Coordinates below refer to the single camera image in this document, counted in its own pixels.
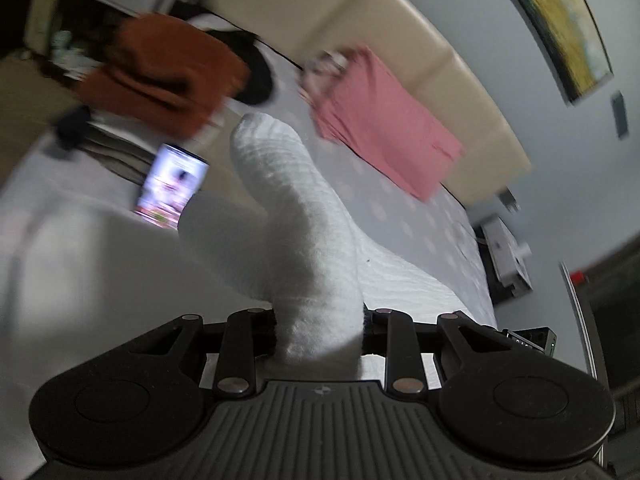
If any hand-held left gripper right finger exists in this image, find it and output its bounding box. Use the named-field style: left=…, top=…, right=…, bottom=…
left=361, top=307, right=507, bottom=395

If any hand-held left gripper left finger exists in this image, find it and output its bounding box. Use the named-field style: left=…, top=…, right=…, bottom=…
left=127, top=308, right=278, bottom=397

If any large white crinkled garment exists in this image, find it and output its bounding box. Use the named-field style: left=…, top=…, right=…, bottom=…
left=0, top=112, right=498, bottom=391

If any white black nightstand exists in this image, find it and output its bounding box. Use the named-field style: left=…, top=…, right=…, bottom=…
left=474, top=214, right=535, bottom=303

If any smartphone with lit screen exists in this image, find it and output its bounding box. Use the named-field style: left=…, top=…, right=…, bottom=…
left=134, top=143, right=210, bottom=232

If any pink pillow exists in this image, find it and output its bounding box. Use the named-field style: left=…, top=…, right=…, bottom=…
left=299, top=46, right=467, bottom=202

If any grey striped white cloth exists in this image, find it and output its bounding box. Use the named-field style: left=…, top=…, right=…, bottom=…
left=82, top=122, right=161, bottom=188

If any black cloth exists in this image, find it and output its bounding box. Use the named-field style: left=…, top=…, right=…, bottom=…
left=197, top=27, right=277, bottom=107

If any orange brown garment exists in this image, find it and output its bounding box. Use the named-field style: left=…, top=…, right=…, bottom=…
left=74, top=12, right=252, bottom=138

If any beige padded headboard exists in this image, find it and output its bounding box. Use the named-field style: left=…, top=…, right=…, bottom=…
left=205, top=0, right=532, bottom=208

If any framed landscape painting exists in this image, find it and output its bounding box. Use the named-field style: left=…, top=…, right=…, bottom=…
left=487, top=0, right=615, bottom=106

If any dark wall switch panel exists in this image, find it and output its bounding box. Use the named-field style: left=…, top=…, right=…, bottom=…
left=496, top=186, right=522, bottom=213

